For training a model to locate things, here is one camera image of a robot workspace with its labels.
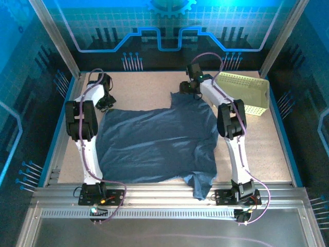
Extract aluminium extrusion beam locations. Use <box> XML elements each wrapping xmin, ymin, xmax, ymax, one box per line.
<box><xmin>32</xmin><ymin>181</ymin><xmax>308</xmax><ymax>210</ymax></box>

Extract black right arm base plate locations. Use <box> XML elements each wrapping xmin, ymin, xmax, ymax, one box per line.
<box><xmin>215</xmin><ymin>189</ymin><xmax>262</xmax><ymax>206</ymax></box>

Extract slotted aluminium cable duct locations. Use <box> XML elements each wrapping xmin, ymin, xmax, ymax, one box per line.
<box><xmin>41</xmin><ymin>207</ymin><xmax>244</xmax><ymax>221</ymax></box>

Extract aluminium frame post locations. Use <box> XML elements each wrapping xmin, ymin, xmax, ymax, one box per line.
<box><xmin>259</xmin><ymin>0</ymin><xmax>310</xmax><ymax>78</ymax></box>
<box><xmin>28</xmin><ymin>0</ymin><xmax>82</xmax><ymax>78</ymax></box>

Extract blue t-shirt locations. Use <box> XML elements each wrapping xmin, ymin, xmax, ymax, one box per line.
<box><xmin>96</xmin><ymin>92</ymin><xmax>220</xmax><ymax>202</ymax></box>

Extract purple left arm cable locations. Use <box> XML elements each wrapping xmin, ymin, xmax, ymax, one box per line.
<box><xmin>78</xmin><ymin>67</ymin><xmax>129</xmax><ymax>225</ymax></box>

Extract small black electronics module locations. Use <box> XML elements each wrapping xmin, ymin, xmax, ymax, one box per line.
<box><xmin>89</xmin><ymin>203</ymin><xmax>109</xmax><ymax>223</ymax></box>
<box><xmin>235</xmin><ymin>208</ymin><xmax>252</xmax><ymax>225</ymax></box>

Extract grey metal shelf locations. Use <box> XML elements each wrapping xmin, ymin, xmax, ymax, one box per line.
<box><xmin>15</xmin><ymin>200</ymin><xmax>326</xmax><ymax>247</ymax></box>

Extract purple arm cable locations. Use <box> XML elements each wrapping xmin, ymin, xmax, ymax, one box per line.
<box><xmin>78</xmin><ymin>67</ymin><xmax>129</xmax><ymax>225</ymax></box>
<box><xmin>191</xmin><ymin>52</ymin><xmax>271</xmax><ymax>226</ymax></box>

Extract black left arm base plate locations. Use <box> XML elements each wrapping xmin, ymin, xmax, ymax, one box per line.
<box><xmin>78</xmin><ymin>183</ymin><xmax>126</xmax><ymax>206</ymax></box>

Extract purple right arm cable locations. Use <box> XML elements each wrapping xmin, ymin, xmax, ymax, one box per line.
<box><xmin>191</xmin><ymin>52</ymin><xmax>271</xmax><ymax>226</ymax></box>

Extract pale yellow perforated basket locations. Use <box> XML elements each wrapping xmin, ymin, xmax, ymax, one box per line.
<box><xmin>212</xmin><ymin>72</ymin><xmax>270</xmax><ymax>117</ymax></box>

